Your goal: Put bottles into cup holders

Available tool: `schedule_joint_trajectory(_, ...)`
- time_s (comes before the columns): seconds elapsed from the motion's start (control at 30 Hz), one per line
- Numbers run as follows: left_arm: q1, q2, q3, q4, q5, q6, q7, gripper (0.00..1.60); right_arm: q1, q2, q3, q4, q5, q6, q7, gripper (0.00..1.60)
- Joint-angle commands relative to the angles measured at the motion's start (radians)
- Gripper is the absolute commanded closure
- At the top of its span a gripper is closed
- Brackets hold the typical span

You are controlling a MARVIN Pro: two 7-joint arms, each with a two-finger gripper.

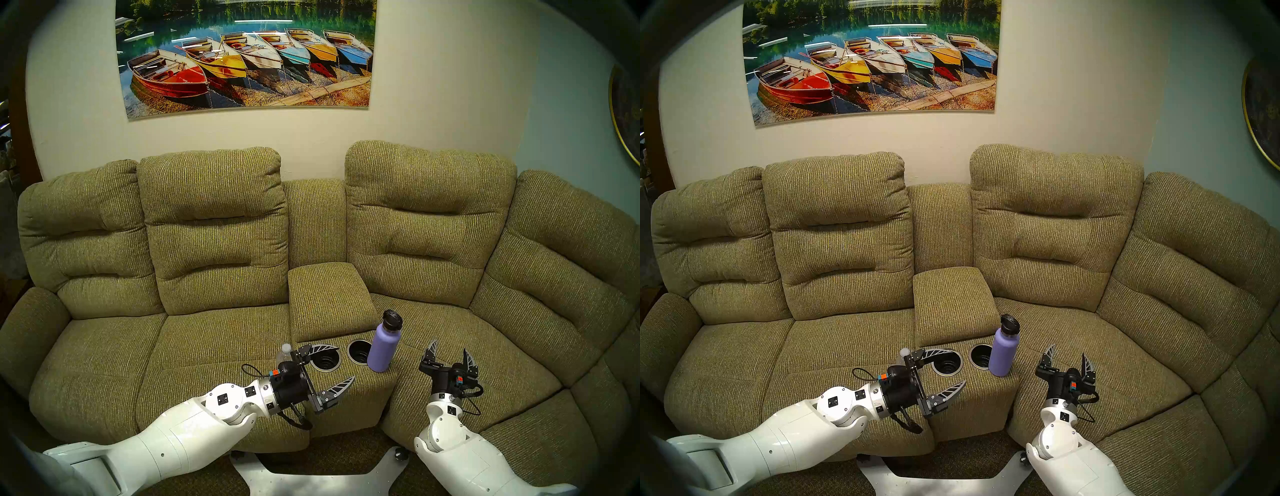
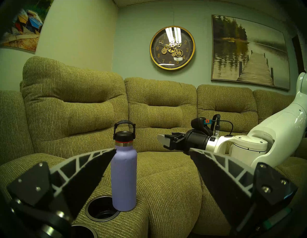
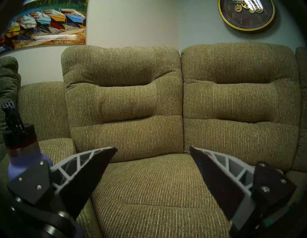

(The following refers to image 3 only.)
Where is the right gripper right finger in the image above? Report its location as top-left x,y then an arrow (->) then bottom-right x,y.
189,145 -> 298,238

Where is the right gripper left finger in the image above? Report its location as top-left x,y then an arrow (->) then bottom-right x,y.
7,146 -> 118,220

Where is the purple bottle with black cap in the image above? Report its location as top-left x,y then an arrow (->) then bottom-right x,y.
1,101 -> 84,238

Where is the olive green fabric sofa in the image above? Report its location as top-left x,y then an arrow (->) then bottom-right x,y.
0,42 -> 307,238

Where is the colourful boats wall poster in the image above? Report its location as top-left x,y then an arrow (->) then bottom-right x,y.
0,0 -> 89,55

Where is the round gold-rimmed wall clock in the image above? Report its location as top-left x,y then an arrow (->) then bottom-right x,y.
218,0 -> 276,31

